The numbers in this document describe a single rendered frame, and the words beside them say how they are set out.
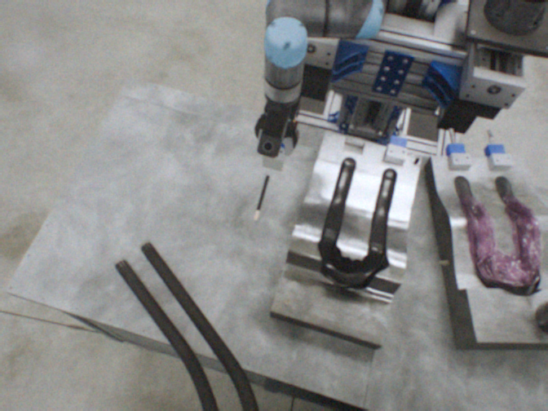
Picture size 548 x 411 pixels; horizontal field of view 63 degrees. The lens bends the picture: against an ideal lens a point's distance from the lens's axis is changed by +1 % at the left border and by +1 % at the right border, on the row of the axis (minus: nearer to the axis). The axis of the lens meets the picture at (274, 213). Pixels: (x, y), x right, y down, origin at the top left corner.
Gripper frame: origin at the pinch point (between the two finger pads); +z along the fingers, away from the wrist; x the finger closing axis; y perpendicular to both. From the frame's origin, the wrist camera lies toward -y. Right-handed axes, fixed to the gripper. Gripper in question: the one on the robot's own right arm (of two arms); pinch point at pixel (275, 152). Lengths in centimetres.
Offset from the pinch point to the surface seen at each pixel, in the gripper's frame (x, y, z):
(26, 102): 143, 48, 95
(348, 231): -22.2, -13.7, 3.0
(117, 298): 26, -42, 15
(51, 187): 107, 8, 95
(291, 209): -7.3, -6.9, 14.9
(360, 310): -29.5, -29.4, 8.8
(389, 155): -27.5, 10.1, 3.3
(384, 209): -29.8, -3.3, 7.1
